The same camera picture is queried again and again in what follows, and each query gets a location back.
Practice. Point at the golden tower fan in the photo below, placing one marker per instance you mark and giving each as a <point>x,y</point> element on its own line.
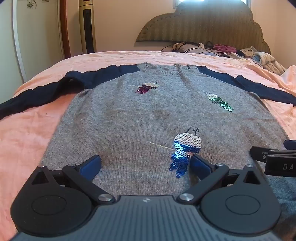
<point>87,27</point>

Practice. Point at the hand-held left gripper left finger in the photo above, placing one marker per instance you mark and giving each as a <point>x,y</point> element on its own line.
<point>91,165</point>

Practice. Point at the olive upholstered headboard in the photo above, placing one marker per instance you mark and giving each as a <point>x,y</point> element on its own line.
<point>203,25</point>

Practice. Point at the magenta garment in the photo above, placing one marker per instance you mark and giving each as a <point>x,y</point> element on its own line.
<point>223,48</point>

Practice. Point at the white floral wardrobe door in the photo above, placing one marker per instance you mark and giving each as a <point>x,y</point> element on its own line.
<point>39,34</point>

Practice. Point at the pink bed sheet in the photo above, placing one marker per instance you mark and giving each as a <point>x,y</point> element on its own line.
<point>30,139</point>

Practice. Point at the window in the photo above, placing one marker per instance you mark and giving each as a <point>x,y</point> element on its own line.
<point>177,3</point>

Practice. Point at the brown wooden door frame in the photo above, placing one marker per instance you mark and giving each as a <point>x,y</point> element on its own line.
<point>64,30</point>

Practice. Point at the dark navy garment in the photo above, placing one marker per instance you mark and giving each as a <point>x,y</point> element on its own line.
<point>240,53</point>

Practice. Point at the grey sweater with navy sleeves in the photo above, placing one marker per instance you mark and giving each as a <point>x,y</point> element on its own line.
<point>129,120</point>

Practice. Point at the crumpled light patterned clothing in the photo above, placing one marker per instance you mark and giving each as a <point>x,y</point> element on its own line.
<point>266,60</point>

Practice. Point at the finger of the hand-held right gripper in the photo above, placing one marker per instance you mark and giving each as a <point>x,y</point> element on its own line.
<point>290,145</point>
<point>260,153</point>

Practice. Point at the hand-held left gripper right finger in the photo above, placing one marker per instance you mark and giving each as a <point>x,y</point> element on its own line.
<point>200,166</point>

